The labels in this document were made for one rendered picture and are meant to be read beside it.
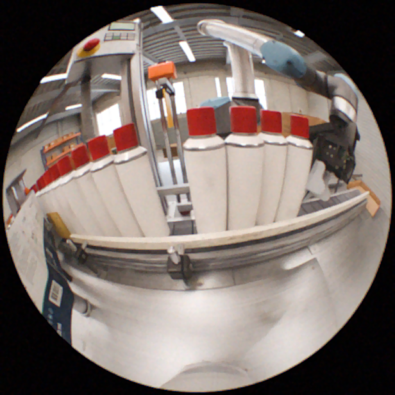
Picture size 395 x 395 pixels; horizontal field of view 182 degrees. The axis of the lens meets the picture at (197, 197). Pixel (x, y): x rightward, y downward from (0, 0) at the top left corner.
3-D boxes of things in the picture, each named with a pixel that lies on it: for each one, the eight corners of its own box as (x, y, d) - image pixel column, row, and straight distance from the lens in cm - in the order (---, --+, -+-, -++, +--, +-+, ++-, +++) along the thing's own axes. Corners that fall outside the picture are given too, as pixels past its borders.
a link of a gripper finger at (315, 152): (303, 172, 26) (322, 134, 28) (298, 169, 27) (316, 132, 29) (313, 183, 30) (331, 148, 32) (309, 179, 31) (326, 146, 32)
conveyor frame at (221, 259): (38, 240, 95) (34, 233, 94) (46, 227, 97) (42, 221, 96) (365, 209, 79) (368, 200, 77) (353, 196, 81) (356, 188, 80)
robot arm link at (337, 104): (326, 95, 36) (340, 118, 41) (322, 108, 33) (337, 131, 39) (349, 99, 33) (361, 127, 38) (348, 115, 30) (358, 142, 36)
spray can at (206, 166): (193, 243, 25) (168, 111, 16) (202, 223, 28) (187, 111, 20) (222, 248, 24) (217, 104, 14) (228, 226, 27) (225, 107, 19)
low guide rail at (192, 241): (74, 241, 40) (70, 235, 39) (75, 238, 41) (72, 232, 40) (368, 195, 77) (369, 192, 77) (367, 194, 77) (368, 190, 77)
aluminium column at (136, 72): (152, 217, 41) (125, 23, 54) (156, 207, 45) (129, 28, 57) (167, 215, 40) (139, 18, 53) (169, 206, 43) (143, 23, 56)
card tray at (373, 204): (372, 218, 80) (376, 211, 79) (346, 188, 85) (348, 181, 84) (379, 207, 109) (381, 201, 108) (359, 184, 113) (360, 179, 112)
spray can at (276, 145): (250, 231, 26) (258, 108, 18) (247, 213, 30) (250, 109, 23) (275, 229, 28) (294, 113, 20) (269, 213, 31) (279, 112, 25)
